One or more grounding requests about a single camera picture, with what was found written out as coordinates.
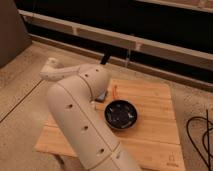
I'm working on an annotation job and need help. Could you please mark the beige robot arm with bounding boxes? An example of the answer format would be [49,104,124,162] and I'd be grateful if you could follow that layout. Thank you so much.
[40,58,142,171]

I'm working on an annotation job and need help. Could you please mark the black frying pan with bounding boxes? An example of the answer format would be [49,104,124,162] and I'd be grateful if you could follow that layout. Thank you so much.
[104,85,138,130]

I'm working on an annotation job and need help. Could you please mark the wooden table board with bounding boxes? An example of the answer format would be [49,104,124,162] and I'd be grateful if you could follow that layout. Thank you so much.
[36,79,185,171]

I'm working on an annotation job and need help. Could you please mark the white shelf rail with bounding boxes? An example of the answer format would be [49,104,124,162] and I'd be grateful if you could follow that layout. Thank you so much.
[19,10,213,71]

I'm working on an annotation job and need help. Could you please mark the black floor cables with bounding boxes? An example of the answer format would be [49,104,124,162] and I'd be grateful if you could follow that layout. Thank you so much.
[185,109,213,171]

